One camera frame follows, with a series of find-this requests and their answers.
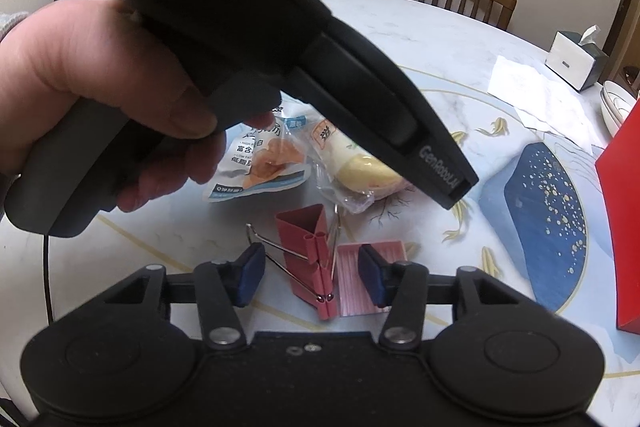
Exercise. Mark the white paper sheets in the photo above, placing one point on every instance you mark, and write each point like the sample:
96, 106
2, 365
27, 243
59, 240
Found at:
546, 103

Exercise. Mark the person's left hand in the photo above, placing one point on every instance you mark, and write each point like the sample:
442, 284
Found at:
74, 49

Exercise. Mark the blueberry bread packet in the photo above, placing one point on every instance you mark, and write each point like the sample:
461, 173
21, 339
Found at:
346, 173

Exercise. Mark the stacked white plates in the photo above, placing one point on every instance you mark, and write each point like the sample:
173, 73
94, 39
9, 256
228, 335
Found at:
616, 105

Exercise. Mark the red binder clip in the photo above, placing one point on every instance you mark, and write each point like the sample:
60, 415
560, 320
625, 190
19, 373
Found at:
305, 237

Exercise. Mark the red cardboard box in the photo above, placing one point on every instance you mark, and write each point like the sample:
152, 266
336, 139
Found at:
618, 172

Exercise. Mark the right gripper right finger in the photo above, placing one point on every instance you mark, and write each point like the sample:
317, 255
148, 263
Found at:
401, 287

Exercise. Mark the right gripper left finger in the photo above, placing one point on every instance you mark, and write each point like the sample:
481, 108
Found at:
219, 289

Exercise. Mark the white tissue box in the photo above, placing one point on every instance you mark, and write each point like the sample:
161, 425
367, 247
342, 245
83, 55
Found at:
576, 58

